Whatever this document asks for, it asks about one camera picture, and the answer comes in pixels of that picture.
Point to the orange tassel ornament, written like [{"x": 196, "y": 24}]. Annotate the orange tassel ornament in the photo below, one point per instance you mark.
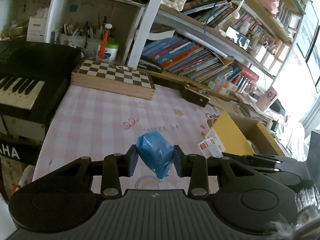
[{"x": 108, "y": 27}]

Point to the stack of papers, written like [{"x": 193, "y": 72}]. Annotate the stack of papers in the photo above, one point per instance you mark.
[{"x": 249, "y": 108}]

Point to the white shelf unit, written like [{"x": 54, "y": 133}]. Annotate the white shelf unit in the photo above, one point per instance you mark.
[{"x": 132, "y": 21}]

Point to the white green lidded jar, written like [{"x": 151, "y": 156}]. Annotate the white green lidded jar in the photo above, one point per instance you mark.
[{"x": 110, "y": 52}]

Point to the row of books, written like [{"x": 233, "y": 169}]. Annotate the row of books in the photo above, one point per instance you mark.
[{"x": 185, "y": 58}]

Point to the blue plastic packet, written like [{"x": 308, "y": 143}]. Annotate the blue plastic packet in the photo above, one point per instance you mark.
[{"x": 156, "y": 153}]

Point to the wooden chess board box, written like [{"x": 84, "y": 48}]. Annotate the wooden chess board box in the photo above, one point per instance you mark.
[{"x": 116, "y": 79}]

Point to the dark brown wooden case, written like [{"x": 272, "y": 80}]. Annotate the dark brown wooden case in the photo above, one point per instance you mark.
[{"x": 194, "y": 94}]

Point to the orange white medicine boxes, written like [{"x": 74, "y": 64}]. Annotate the orange white medicine boxes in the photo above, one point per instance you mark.
[{"x": 222, "y": 86}]

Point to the black Yamaha keyboard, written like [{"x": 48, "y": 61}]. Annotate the black Yamaha keyboard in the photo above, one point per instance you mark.
[{"x": 34, "y": 80}]

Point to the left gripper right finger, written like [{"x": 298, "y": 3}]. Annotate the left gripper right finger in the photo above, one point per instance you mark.
[{"x": 195, "y": 167}]

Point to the yellow cardboard box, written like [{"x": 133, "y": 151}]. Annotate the yellow cardboard box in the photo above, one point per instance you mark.
[{"x": 242, "y": 136}]

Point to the pink checked tablecloth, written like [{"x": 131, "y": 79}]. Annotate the pink checked tablecloth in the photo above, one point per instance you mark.
[{"x": 96, "y": 123}]

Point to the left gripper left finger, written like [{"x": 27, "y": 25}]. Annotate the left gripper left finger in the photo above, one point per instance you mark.
[{"x": 115, "y": 166}]

